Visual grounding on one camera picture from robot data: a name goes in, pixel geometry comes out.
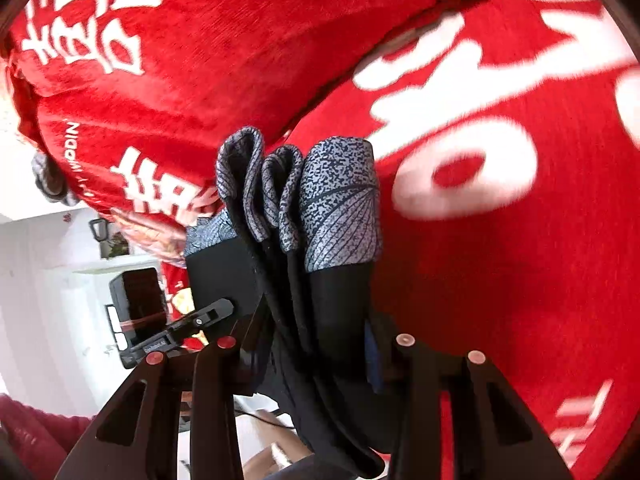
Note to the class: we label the black pants with grey band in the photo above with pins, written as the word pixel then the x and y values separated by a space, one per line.
pixel 340 210

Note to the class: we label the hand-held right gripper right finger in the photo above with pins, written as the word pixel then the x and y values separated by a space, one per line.
pixel 374 367

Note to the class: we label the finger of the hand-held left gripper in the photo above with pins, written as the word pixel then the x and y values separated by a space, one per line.
pixel 200 321

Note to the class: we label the person's left forearm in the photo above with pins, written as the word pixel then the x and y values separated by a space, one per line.
pixel 35 430

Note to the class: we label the small black object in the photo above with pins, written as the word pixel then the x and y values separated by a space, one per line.
pixel 98 230

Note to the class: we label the small green plant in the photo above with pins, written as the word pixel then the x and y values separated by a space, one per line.
pixel 117 246

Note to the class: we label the grey knitted cloth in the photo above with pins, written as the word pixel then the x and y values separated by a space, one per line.
pixel 49 180

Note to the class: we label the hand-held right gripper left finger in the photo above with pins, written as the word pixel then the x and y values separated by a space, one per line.
pixel 247 355

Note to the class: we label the red printed blanket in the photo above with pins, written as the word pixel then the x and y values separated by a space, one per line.
pixel 500 285

